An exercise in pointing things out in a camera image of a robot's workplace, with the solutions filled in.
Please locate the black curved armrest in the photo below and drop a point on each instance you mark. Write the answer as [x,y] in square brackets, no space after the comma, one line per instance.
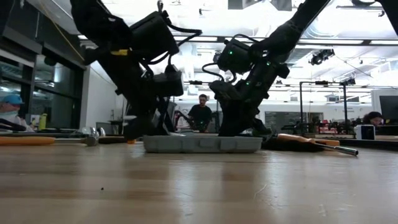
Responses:
[12,125]

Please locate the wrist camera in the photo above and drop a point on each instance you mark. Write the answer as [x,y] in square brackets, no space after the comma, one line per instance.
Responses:
[225,90]
[169,81]

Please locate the person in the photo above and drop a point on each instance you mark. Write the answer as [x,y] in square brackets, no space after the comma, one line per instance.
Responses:
[373,118]
[9,107]
[200,113]

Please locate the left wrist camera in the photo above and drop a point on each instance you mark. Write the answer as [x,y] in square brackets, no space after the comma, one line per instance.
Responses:
[169,81]

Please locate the black computer monitor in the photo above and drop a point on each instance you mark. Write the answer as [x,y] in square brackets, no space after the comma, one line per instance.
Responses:
[388,109]

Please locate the tall black frame stand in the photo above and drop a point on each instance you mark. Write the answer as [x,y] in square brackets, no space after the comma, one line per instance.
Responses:
[301,102]

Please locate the white box device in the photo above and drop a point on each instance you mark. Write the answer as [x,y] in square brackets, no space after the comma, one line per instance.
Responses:
[365,132]

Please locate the background workbench with equipment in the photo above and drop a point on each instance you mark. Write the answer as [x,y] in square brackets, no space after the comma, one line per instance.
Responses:
[329,127]

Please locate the black ceiling spotlight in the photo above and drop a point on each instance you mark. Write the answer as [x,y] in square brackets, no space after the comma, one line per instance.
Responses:
[320,57]

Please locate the grey plastic tool case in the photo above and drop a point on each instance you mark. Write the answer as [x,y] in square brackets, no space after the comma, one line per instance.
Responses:
[202,143]

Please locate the yellow green bottle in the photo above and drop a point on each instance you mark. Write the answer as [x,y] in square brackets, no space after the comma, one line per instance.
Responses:
[42,122]

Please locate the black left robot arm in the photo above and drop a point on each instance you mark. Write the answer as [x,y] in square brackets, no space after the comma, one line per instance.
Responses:
[99,25]

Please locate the shiny clear object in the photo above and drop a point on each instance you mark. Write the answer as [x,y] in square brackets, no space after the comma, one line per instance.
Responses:
[102,132]

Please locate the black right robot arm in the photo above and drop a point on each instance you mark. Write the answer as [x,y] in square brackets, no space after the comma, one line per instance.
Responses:
[286,34]

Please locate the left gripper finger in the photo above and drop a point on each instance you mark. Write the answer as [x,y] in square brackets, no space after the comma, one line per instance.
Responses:
[140,129]
[166,118]

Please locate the black and orange tool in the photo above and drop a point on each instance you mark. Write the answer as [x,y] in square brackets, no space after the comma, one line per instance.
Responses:
[113,140]

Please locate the dark overhead box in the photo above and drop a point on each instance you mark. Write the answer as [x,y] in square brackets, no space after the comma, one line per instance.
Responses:
[258,3]

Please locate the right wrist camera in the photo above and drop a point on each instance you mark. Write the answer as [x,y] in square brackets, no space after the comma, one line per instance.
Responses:
[225,90]

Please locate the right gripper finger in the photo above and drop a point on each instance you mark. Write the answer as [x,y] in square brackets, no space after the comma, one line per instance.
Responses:
[259,127]
[234,121]

